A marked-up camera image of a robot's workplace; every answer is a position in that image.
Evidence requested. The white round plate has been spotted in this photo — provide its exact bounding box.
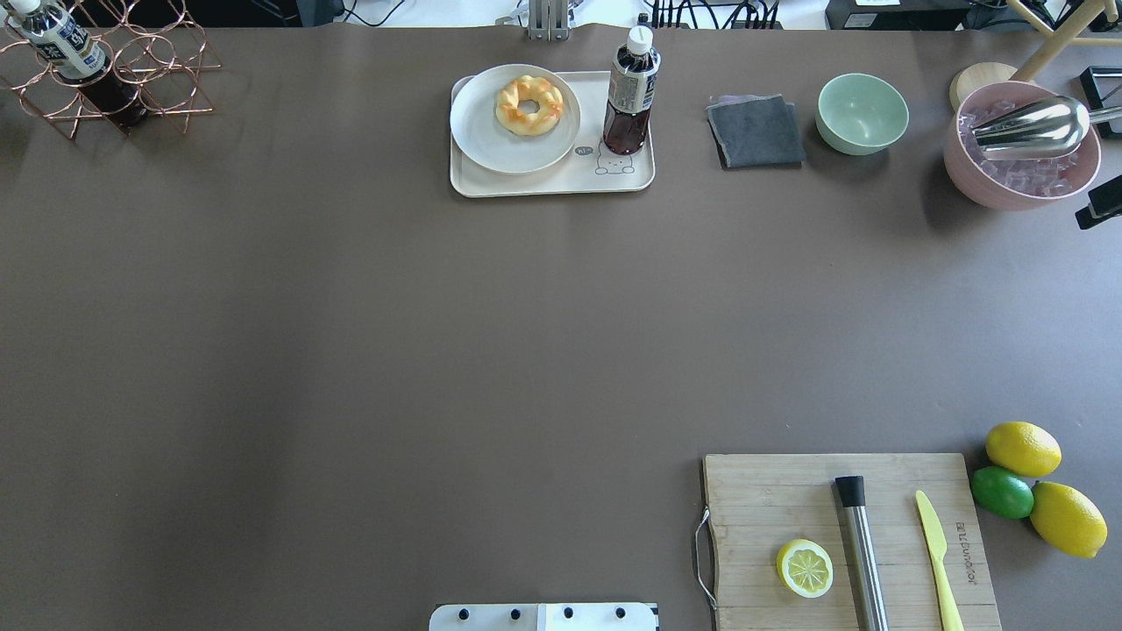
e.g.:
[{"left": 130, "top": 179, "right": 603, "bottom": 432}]
[{"left": 450, "top": 64, "right": 581, "bottom": 174}]

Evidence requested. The dark tea bottle on tray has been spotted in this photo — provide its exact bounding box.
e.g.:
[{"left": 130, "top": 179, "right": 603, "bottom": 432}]
[{"left": 603, "top": 25, "right": 661, "bottom": 155}]

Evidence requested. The cream rabbit tray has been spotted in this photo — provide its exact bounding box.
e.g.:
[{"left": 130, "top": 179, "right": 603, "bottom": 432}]
[{"left": 450, "top": 68, "right": 656, "bottom": 196}]

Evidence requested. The glazed twisted donut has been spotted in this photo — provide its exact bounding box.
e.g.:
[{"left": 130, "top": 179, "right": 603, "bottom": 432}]
[{"left": 494, "top": 74, "right": 565, "bottom": 137}]

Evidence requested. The pink ice bucket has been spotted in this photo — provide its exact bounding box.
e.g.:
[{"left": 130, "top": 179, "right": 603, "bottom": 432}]
[{"left": 942, "top": 81, "right": 1102, "bottom": 210}]

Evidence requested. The steel ice scoop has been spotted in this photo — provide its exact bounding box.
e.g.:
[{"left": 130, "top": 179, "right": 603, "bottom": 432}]
[{"left": 971, "top": 97, "right": 1121, "bottom": 161}]

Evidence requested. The wooden round lid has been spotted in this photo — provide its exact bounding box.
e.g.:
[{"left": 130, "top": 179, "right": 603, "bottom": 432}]
[{"left": 948, "top": 61, "right": 1017, "bottom": 110}]

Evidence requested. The yellow lemon near lime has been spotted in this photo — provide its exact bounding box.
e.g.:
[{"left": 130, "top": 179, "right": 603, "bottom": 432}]
[{"left": 984, "top": 421, "right": 1063, "bottom": 477}]

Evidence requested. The mint green bowl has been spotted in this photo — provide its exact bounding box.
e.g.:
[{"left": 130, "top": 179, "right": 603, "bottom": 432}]
[{"left": 816, "top": 73, "right": 911, "bottom": 156}]

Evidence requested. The green lime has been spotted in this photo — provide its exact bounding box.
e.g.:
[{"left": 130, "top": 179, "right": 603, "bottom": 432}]
[{"left": 971, "top": 464, "right": 1034, "bottom": 520}]

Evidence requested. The yellow lemon outer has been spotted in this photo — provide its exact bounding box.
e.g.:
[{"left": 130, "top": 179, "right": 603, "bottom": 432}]
[{"left": 1029, "top": 482, "right": 1109, "bottom": 559}]

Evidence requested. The grey folded cloth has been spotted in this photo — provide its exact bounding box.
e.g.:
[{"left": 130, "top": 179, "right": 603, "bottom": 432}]
[{"left": 706, "top": 95, "right": 806, "bottom": 170}]

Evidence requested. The yellow plastic knife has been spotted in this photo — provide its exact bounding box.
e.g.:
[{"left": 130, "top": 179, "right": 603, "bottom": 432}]
[{"left": 916, "top": 490, "right": 965, "bottom": 631}]

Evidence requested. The steel muddler black tip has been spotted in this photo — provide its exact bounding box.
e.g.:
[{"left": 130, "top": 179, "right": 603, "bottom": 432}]
[{"left": 834, "top": 475, "right": 890, "bottom": 630}]

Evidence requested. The bamboo cutting board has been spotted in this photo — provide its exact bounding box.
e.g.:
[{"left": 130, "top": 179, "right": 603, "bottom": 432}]
[{"left": 703, "top": 454, "right": 1002, "bottom": 630}]

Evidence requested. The half lemon slice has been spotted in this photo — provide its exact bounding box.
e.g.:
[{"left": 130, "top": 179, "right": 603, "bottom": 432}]
[{"left": 775, "top": 538, "right": 834, "bottom": 598}]

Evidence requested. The bottle in rack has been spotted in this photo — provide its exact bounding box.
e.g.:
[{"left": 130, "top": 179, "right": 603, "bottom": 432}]
[{"left": 3, "top": 1, "right": 151, "bottom": 131}]

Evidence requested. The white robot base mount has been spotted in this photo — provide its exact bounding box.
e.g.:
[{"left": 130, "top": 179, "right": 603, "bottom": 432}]
[{"left": 427, "top": 600, "right": 660, "bottom": 630}]

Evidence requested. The copper wire bottle rack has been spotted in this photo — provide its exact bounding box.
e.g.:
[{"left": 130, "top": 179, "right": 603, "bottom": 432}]
[{"left": 3, "top": 1, "right": 222, "bottom": 139}]

